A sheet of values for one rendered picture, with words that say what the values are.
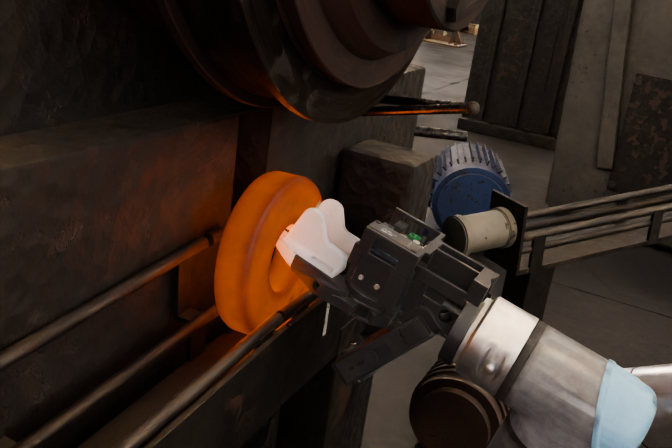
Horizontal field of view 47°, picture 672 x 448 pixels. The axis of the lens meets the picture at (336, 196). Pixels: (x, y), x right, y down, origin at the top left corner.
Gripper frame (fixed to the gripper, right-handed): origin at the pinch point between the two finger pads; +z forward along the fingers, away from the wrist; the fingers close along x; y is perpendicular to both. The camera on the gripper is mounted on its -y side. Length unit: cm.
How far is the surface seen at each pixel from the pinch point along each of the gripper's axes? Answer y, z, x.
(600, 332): -67, -42, -173
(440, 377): -20.1, -17.4, -26.5
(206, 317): -6.6, 0.3, 7.7
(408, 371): -77, -3, -113
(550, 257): -8, -21, -53
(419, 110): 13.9, -4.5, -11.7
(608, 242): -5, -27, -63
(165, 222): 1.1, 5.7, 10.3
